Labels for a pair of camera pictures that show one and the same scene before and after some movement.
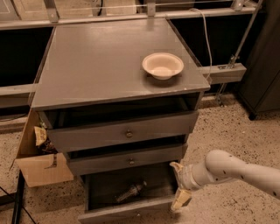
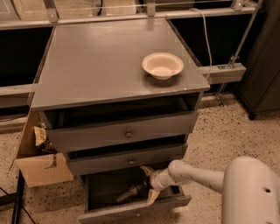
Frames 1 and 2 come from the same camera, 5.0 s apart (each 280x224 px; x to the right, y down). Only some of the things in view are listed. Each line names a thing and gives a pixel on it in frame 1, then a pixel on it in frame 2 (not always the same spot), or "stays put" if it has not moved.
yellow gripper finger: (178, 167) -> (148, 171)
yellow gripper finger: (181, 199) -> (152, 195)
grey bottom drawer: (117, 196) stays put
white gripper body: (185, 177) -> (155, 180)
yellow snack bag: (40, 135) stays put
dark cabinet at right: (259, 90) stays put
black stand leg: (17, 198) stays put
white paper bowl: (163, 66) stays put
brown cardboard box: (37, 168) stays put
